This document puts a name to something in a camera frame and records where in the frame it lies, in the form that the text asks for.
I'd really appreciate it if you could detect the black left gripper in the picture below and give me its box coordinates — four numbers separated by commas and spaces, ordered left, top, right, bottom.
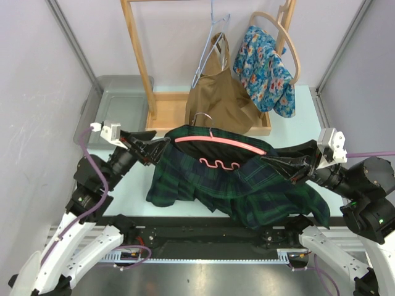
103, 129, 171, 190

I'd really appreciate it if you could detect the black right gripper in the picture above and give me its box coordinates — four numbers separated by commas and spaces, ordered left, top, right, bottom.
260, 137, 360, 199

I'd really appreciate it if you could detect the green plaid garment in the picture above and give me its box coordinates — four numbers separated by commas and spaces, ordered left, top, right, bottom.
146, 132, 330, 229

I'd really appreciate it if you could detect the pink plastic hanger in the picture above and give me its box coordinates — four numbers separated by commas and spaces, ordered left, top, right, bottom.
167, 112, 277, 171

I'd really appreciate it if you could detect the tan brown skirt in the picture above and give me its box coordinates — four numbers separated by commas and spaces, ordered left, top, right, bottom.
185, 33, 270, 136

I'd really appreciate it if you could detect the light blue wire hanger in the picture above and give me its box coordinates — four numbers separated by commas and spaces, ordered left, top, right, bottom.
191, 0, 231, 89

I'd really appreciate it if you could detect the blue floral garment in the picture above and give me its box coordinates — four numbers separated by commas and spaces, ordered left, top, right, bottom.
233, 25, 296, 118

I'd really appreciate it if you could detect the beige wooden hanger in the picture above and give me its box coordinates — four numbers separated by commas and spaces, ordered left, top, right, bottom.
249, 0, 301, 85

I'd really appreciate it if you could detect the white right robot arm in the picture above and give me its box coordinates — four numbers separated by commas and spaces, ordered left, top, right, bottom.
264, 137, 394, 295

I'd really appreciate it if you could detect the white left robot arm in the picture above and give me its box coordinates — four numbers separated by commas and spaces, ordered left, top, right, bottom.
9, 124, 170, 295

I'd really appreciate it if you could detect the wooden clothes rack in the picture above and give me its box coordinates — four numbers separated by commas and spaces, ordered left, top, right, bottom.
119, 0, 297, 136

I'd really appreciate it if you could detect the grey plastic bin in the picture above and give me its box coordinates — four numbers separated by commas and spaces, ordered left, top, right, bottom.
73, 75, 149, 144

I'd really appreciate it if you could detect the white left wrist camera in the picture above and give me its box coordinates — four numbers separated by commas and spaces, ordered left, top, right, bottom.
89, 120, 126, 148

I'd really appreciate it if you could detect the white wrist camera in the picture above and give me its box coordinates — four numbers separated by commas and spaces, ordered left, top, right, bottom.
317, 128, 347, 169
89, 120, 126, 148

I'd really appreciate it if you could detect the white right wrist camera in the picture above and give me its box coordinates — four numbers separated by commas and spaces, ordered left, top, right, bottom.
317, 128, 347, 169

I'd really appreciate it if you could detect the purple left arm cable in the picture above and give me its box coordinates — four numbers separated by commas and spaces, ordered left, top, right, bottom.
39, 128, 109, 269

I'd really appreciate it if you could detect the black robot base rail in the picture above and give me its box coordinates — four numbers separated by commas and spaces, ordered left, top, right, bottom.
86, 215, 349, 268

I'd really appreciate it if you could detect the light blue cable duct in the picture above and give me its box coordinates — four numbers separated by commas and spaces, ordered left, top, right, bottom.
98, 249, 293, 265

